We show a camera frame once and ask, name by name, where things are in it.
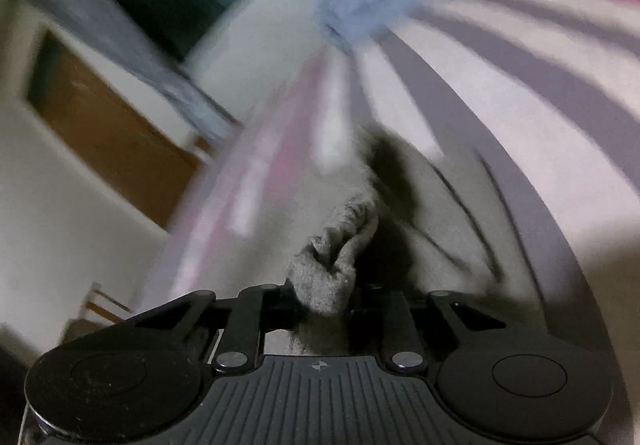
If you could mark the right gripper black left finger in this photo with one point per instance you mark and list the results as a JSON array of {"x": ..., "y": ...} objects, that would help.
[{"x": 248, "y": 318}]

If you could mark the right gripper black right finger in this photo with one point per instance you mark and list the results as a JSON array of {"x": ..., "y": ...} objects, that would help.
[{"x": 401, "y": 329}]

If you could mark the grey fleece pants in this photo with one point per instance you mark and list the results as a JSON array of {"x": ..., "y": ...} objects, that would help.
[{"x": 401, "y": 219}]

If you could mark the wooden chair near door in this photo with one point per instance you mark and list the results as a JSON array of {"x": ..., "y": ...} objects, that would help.
[{"x": 98, "y": 310}]

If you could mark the striped pink purple bedsheet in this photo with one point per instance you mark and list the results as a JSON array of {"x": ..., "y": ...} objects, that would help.
[{"x": 515, "y": 124}]

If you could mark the brown wooden door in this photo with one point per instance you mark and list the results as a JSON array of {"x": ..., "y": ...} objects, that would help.
[{"x": 126, "y": 150}]

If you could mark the grey left curtain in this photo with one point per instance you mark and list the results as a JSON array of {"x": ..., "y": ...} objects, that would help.
[{"x": 103, "y": 26}]

